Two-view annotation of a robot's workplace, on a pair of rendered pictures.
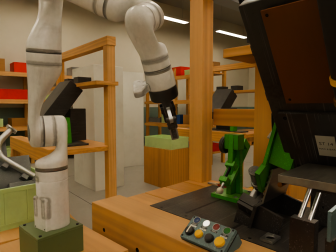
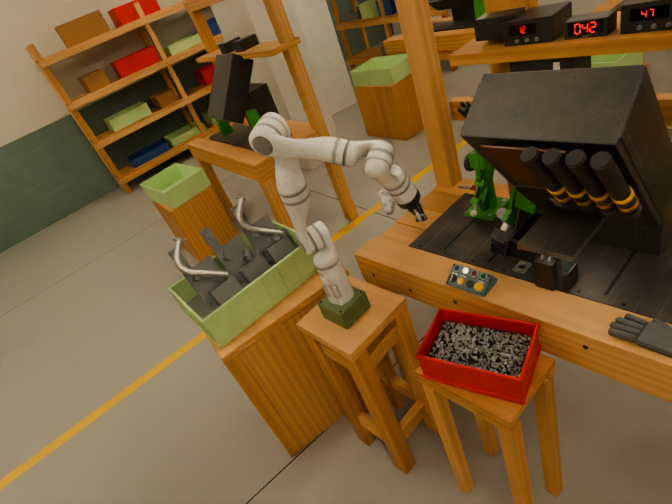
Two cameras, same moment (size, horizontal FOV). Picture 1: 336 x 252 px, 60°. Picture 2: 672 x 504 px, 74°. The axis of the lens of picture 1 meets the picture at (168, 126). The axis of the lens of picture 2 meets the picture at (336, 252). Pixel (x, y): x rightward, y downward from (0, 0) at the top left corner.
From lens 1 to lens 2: 0.81 m
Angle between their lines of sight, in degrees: 32
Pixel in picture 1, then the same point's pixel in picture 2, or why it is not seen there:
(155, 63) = (397, 189)
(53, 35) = (297, 177)
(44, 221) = (337, 299)
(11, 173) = (262, 238)
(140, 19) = (380, 174)
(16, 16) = not seen: outside the picture
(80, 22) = not seen: outside the picture
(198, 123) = (434, 126)
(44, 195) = (331, 284)
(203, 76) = (428, 71)
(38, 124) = (309, 241)
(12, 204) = (286, 273)
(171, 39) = not seen: outside the picture
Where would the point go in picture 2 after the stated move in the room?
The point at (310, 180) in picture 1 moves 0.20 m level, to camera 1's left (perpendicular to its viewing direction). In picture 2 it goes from (540, 249) to (469, 266)
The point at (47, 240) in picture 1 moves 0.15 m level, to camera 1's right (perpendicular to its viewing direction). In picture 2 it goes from (346, 312) to (386, 303)
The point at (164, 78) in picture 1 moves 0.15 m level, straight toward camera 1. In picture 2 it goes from (407, 195) to (414, 223)
